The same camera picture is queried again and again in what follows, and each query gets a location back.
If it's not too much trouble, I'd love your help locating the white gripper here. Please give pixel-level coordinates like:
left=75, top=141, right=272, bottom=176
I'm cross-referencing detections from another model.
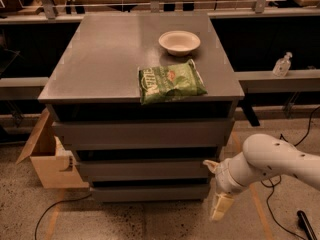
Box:
left=203, top=158, right=247, bottom=221

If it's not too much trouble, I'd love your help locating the grey drawer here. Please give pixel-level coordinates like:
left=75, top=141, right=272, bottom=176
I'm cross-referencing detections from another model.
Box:
left=76, top=159, right=210, bottom=181
left=90, top=184, right=210, bottom=202
left=52, top=119, right=234, bottom=150

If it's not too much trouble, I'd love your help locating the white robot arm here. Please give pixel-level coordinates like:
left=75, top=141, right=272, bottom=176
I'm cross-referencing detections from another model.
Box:
left=203, top=134, right=320, bottom=221

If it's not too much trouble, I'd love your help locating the grey bottom drawer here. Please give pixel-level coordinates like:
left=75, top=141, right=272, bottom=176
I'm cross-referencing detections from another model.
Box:
left=90, top=184, right=210, bottom=202

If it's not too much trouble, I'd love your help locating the grey drawer cabinet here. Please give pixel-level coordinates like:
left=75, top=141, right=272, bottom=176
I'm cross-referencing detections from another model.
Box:
left=39, top=13, right=244, bottom=189

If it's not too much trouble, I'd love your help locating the grey top drawer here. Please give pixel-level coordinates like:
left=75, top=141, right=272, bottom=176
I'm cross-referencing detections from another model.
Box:
left=52, top=119, right=234, bottom=150

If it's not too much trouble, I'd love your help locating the open cardboard box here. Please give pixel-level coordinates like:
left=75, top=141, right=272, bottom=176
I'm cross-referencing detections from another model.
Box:
left=16, top=109, right=89, bottom=189

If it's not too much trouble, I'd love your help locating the black cylindrical floor object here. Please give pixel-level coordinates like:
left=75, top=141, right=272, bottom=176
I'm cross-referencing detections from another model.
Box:
left=297, top=210, right=318, bottom=240

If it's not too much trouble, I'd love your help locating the green chip bag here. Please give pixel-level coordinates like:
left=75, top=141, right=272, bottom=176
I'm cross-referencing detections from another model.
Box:
left=138, top=59, right=207, bottom=105

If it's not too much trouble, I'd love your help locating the white bowl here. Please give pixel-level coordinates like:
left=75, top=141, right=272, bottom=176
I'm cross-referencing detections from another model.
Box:
left=158, top=31, right=201, bottom=57

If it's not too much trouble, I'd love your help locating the black cable right floor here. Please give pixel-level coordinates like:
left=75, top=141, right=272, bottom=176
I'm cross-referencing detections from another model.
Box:
left=259, top=105, right=320, bottom=240

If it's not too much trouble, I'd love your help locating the black cable floor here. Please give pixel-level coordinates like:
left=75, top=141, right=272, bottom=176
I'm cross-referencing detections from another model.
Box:
left=34, top=193, right=93, bottom=240
left=259, top=105, right=320, bottom=240

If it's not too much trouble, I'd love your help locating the black cable left floor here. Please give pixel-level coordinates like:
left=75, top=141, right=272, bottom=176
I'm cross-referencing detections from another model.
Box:
left=34, top=193, right=93, bottom=240

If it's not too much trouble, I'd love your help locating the metal railing frame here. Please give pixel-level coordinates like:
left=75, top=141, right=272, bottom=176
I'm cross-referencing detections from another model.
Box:
left=0, top=0, right=320, bottom=20

